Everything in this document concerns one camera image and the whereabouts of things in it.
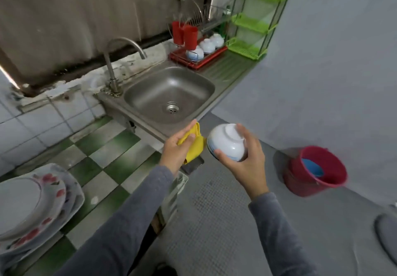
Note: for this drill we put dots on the person's right hand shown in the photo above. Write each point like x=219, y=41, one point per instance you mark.
x=249, y=166

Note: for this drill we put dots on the person's left hand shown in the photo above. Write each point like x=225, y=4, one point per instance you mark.
x=175, y=153

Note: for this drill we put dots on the person's right forearm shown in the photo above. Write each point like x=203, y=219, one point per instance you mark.
x=282, y=238

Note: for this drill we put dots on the dark square container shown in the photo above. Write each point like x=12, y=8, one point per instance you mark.
x=193, y=165

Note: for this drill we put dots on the tray of small cups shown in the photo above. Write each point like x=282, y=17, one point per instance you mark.
x=175, y=195

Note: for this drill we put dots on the red plastic bucket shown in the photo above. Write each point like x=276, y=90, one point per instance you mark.
x=304, y=183

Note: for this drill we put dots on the stainless steel sink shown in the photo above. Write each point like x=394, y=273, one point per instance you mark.
x=167, y=90

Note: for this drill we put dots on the blue plastic scoop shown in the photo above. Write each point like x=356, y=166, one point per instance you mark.
x=313, y=168

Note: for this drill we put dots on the metal faucet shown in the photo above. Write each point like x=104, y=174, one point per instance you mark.
x=110, y=62

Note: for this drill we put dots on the green plastic shelf rack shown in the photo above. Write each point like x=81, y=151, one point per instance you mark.
x=248, y=48

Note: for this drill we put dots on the green dish soap bottle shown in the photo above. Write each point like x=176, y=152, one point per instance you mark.
x=226, y=21

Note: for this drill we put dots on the grey slipper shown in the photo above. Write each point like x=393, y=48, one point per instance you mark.
x=388, y=238

